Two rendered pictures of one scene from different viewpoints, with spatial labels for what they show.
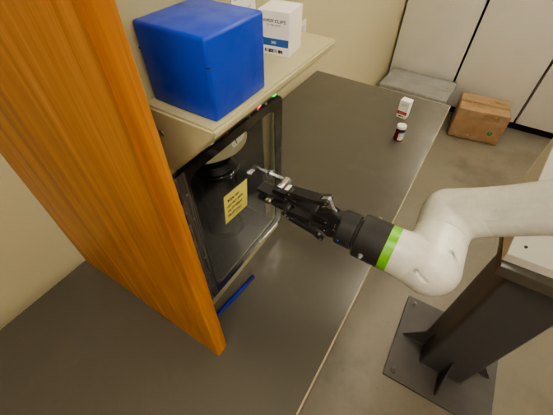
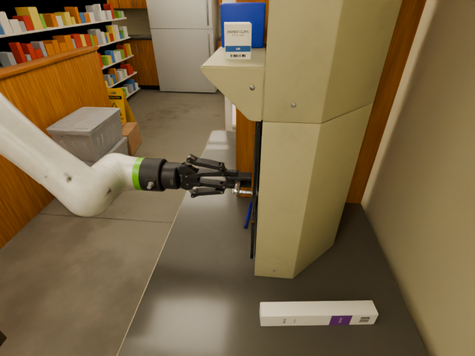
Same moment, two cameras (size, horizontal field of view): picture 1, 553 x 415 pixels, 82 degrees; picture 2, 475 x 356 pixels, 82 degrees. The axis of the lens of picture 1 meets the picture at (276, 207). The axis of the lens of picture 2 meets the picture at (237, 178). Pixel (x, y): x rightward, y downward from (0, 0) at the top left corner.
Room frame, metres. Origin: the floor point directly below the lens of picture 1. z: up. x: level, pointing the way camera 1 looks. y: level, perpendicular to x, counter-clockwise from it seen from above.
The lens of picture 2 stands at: (1.05, -0.27, 1.61)
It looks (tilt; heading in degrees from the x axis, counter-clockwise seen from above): 34 degrees down; 153
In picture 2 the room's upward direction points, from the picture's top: straight up
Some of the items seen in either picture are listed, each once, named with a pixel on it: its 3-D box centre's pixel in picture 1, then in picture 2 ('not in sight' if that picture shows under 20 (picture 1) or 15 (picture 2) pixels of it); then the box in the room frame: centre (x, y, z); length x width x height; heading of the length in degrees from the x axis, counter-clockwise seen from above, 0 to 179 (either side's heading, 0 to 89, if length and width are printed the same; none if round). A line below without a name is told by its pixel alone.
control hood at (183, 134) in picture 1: (256, 98); (240, 74); (0.46, 0.03, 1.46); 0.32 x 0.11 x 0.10; 148
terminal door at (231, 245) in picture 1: (243, 203); (256, 173); (0.49, 0.07, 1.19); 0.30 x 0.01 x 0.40; 147
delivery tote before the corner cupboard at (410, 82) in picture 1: (412, 99); not in sight; (2.82, -1.31, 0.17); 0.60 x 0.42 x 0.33; 56
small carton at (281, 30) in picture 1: (280, 28); (237, 40); (0.52, -0.01, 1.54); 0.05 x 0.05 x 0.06; 66
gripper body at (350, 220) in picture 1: (336, 224); (182, 176); (0.42, -0.13, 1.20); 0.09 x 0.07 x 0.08; 58
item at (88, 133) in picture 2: not in sight; (91, 133); (-1.80, -0.45, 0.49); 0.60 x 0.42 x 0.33; 148
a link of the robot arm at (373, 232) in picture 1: (371, 238); (155, 175); (0.39, -0.19, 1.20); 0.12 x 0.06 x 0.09; 148
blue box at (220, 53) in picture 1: (206, 57); (244, 24); (0.38, 0.08, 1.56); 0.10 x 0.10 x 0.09; 58
